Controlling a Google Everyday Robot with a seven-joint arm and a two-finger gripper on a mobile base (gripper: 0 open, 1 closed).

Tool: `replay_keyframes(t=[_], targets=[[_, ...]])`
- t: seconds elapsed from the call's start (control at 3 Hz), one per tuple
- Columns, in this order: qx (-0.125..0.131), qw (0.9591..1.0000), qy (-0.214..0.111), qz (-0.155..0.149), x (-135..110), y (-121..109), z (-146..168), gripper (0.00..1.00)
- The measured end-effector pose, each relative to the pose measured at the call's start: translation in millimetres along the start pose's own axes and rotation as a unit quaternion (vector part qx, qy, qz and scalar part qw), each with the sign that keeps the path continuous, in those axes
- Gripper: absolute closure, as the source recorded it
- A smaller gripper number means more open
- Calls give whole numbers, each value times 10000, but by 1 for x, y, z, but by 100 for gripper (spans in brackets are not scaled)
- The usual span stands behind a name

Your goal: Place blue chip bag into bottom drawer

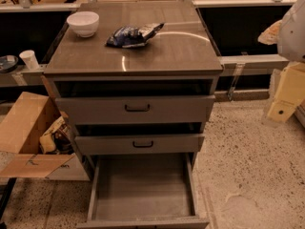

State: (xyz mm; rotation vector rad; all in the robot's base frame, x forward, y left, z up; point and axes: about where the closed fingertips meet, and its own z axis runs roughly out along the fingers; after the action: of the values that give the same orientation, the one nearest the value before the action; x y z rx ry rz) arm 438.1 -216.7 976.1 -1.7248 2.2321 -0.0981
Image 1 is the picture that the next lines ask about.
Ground grey drawer cabinet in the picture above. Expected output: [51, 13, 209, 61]
[43, 0, 224, 181]

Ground open cardboard box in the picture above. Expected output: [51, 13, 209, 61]
[0, 92, 91, 180]

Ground crumpled bags in box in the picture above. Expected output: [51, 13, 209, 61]
[39, 116, 73, 155]

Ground top grey drawer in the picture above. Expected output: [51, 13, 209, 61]
[56, 95, 214, 125]

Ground middle grey drawer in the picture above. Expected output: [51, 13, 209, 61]
[75, 134, 204, 156]

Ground blue chip bag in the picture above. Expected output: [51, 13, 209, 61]
[106, 23, 164, 48]

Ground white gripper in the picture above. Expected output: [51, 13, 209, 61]
[262, 62, 305, 127]

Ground white paper cup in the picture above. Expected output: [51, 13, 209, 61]
[19, 50, 39, 70]

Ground white ceramic bowl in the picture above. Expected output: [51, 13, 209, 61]
[67, 11, 99, 37]

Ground dark round plate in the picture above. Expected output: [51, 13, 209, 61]
[0, 55, 18, 73]

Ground bottom grey drawer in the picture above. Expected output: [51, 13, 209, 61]
[77, 154, 209, 229]

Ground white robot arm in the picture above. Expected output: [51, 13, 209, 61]
[258, 0, 305, 127]

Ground grey drawer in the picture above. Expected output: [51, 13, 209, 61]
[56, 95, 214, 125]
[77, 154, 209, 229]
[75, 134, 204, 156]

